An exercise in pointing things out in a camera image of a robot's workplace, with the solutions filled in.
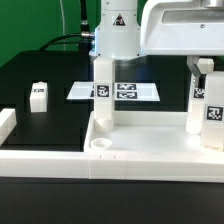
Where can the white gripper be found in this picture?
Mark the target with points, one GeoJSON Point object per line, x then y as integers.
{"type": "Point", "coordinates": [183, 27]}

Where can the white desk top tray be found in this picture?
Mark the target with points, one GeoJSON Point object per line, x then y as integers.
{"type": "Point", "coordinates": [148, 131]}

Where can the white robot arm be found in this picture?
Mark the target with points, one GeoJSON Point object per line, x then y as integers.
{"type": "Point", "coordinates": [118, 33]}

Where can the printed marker sheet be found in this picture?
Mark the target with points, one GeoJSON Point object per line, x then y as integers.
{"type": "Point", "coordinates": [123, 91]}

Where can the white left fence block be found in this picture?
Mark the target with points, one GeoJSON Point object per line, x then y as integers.
{"type": "Point", "coordinates": [7, 123]}

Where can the white front fence bar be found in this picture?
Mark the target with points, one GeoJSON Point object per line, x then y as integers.
{"type": "Point", "coordinates": [193, 167]}

